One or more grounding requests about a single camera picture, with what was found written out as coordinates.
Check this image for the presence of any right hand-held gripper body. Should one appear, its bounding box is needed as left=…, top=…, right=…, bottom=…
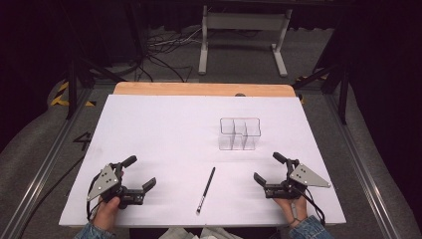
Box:
left=264, top=159, right=332, bottom=200

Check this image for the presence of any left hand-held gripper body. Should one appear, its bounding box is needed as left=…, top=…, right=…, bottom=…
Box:
left=87, top=161, right=146, bottom=210

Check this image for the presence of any person's left hand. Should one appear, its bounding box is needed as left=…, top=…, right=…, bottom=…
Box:
left=93, top=196, right=121, bottom=232

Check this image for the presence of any person's right hand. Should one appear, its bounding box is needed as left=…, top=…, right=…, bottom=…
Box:
left=273, top=195, right=309, bottom=228

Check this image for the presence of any white table cover sheet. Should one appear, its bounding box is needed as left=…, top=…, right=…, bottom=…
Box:
left=59, top=94, right=347, bottom=229

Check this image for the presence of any clear plastic compartment organizer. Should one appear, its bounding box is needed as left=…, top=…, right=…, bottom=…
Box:
left=218, top=117, right=262, bottom=151

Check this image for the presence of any black pencil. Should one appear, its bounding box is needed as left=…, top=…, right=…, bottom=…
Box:
left=195, top=166, right=217, bottom=215

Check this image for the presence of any black metal stand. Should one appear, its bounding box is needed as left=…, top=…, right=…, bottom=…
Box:
left=54, top=0, right=148, bottom=121
left=291, top=19, right=351, bottom=126

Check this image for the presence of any yellow and black floor tape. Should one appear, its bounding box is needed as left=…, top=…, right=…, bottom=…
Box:
left=50, top=81, right=98, bottom=109

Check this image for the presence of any white metal stand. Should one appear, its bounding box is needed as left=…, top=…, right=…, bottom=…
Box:
left=197, top=4, right=294, bottom=79

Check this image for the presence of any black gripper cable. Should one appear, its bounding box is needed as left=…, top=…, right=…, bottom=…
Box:
left=86, top=172, right=102, bottom=222
left=297, top=186, right=326, bottom=227

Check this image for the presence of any black floor cable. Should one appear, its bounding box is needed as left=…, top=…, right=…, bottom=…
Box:
left=18, top=154, right=86, bottom=239

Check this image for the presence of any aluminium floor rail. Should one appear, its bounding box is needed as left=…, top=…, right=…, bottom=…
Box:
left=325, top=94, right=409, bottom=239
left=0, top=87, right=95, bottom=239

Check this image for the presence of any bundle of floor cables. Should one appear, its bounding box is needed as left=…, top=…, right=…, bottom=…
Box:
left=137, top=26, right=204, bottom=84

